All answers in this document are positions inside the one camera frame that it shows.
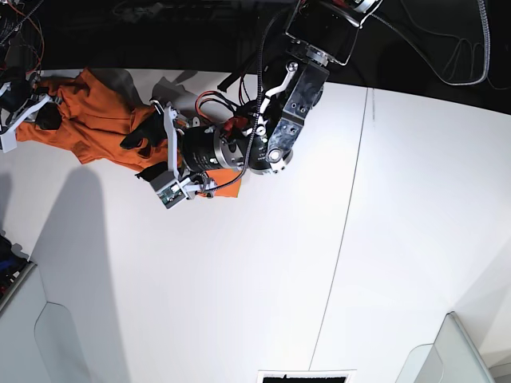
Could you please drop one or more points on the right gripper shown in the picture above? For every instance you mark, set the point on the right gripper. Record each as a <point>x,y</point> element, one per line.
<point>28,101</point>

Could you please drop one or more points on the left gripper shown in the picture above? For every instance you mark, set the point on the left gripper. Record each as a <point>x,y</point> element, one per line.
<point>205,158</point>

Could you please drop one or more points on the orange t-shirt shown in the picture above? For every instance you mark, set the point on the orange t-shirt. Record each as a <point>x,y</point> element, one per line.
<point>95,120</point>

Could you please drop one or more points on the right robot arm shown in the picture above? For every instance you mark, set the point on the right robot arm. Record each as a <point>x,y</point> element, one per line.
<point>23,48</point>

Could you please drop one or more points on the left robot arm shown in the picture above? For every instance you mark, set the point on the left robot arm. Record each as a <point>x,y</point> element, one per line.
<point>251,122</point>

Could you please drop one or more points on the grey plastic bin left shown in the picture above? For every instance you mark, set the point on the grey plastic bin left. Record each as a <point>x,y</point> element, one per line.
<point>39,341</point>

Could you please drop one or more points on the grey plastic bin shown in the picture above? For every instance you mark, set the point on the grey plastic bin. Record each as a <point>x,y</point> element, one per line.
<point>451,358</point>
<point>39,341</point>

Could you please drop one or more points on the grey plastic bin right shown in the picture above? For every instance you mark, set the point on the grey plastic bin right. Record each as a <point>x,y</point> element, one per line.
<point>451,358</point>

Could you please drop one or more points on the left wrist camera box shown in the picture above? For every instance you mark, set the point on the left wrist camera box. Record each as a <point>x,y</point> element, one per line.
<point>168,189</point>

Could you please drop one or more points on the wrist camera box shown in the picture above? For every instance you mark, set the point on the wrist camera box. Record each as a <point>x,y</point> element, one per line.
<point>168,189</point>
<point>8,141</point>

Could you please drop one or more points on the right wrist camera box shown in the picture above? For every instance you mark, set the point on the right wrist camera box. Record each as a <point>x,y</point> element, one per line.
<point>8,141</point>

